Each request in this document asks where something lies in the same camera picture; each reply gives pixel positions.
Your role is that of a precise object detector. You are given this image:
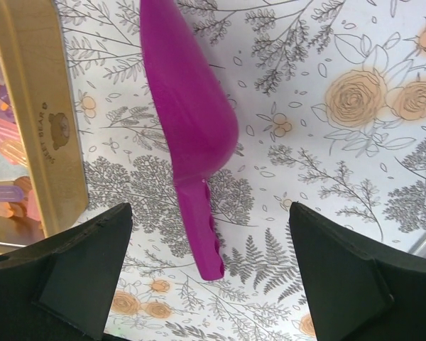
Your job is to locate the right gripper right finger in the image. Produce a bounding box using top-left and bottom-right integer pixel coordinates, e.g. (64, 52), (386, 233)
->
(289, 202), (426, 340)

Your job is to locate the magenta plastic scoop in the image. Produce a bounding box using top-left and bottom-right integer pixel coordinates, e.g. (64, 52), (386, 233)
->
(140, 1), (239, 281)

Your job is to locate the floral table mat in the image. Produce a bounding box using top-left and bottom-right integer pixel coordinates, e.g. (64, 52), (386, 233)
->
(56, 1), (426, 340)

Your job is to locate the tin of popsicle candies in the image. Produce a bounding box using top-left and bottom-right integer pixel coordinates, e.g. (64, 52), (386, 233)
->
(0, 1), (88, 254)

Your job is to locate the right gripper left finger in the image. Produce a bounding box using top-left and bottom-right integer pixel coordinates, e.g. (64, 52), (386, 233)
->
(0, 203), (133, 341)

